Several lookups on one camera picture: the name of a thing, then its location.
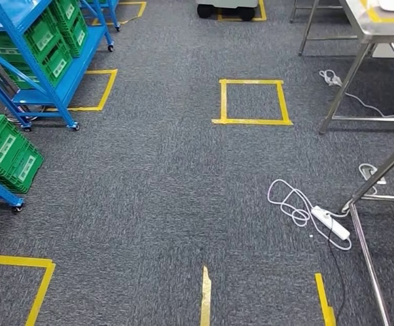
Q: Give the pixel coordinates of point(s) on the yellow floor tape line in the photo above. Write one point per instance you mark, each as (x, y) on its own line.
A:
(323, 297)
(42, 288)

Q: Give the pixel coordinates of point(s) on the white wheeled cart robot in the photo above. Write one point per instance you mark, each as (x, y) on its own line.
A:
(227, 3)

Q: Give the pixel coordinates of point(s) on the steel frame table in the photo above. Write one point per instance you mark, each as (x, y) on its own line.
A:
(356, 9)

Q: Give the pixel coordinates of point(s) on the worn yellow tape strip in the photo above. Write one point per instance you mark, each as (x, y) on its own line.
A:
(205, 297)

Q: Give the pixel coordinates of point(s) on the white power strip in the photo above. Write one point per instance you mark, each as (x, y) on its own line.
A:
(331, 223)

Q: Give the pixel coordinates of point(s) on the small yellow tape outline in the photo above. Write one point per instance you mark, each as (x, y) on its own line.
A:
(373, 17)

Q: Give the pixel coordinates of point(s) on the chrome round base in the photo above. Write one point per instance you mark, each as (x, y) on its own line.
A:
(27, 118)

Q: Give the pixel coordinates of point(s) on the yellow floor tape rectangle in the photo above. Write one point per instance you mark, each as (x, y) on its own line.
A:
(251, 121)
(262, 11)
(142, 9)

